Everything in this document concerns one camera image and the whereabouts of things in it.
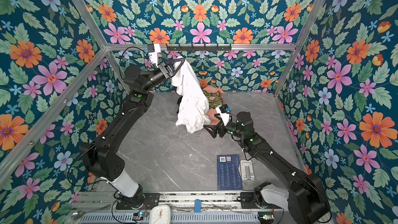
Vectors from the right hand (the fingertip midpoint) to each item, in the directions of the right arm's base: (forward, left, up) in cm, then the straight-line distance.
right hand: (211, 119), depth 74 cm
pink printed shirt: (+37, -2, -20) cm, 42 cm away
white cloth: (+6, +9, +3) cm, 11 cm away
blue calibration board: (-19, -9, -25) cm, 32 cm away
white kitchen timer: (-36, +23, -22) cm, 48 cm away
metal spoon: (-36, +61, -23) cm, 74 cm away
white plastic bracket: (-17, -18, -24) cm, 35 cm away
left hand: (+7, +10, +30) cm, 32 cm away
